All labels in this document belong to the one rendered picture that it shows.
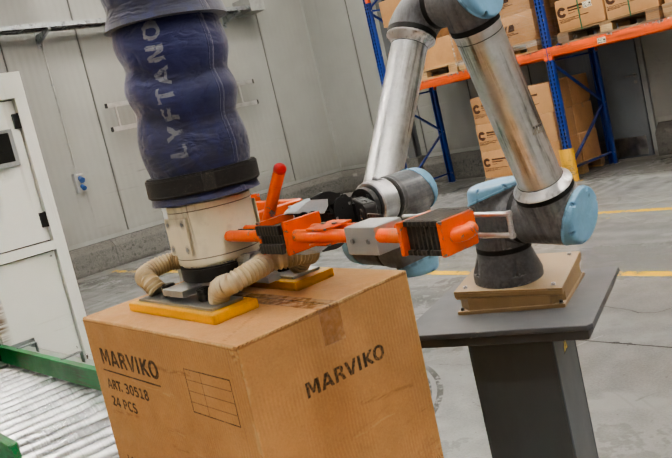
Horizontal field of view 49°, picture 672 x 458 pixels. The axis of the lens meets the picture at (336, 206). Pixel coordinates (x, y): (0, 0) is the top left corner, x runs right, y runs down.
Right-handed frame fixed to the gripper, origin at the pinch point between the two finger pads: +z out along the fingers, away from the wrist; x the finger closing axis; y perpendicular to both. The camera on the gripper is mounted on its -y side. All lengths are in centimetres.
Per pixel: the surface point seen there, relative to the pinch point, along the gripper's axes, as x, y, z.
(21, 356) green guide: -57, 254, -23
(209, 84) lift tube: 29.1, 15.3, 0.5
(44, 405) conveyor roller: -63, 185, -6
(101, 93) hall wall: 130, 939, -427
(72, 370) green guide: -57, 193, -23
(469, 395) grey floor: -117, 115, -163
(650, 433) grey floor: -117, 28, -156
